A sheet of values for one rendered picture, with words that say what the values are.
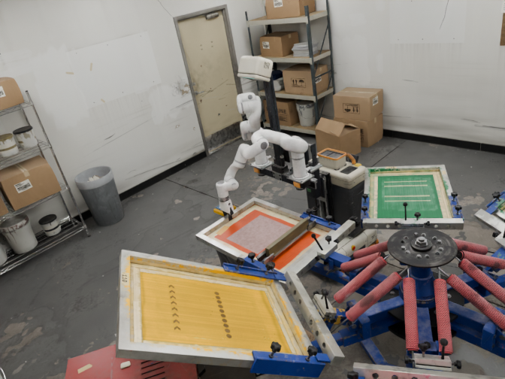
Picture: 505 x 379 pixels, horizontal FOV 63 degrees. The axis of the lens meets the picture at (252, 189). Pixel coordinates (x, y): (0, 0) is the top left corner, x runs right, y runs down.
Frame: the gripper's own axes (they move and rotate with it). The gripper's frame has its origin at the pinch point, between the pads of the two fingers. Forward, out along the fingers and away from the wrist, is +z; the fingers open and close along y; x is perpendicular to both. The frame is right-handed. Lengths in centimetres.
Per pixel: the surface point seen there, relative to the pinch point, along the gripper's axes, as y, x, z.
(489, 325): -176, 5, -9
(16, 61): 311, 10, -102
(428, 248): -146, 2, -35
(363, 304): -132, 33, -18
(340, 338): -123, 39, 5
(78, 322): 126, 99, 103
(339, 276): -97, 2, 6
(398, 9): 68, -380, -76
